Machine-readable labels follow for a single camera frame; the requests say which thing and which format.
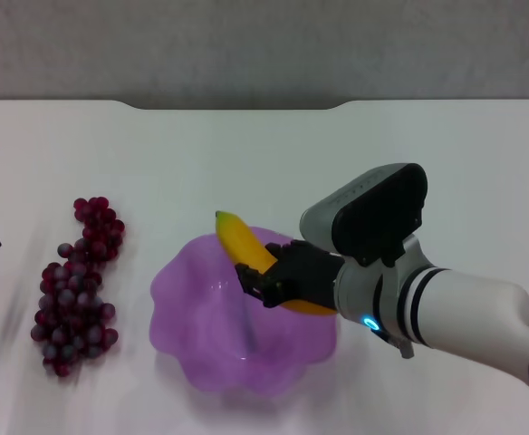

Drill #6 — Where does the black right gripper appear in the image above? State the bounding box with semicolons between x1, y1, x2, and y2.
235;241;346;314

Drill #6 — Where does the yellow banana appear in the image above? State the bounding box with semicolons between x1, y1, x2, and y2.
214;209;339;317

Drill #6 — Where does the dark red grape bunch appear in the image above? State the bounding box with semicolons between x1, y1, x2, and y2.
30;196;127;378

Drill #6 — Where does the purple translucent scalloped bowl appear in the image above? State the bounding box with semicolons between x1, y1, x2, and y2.
149;226;344;395

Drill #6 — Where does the grey felt partition panel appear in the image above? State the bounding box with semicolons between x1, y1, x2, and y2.
0;0;529;111

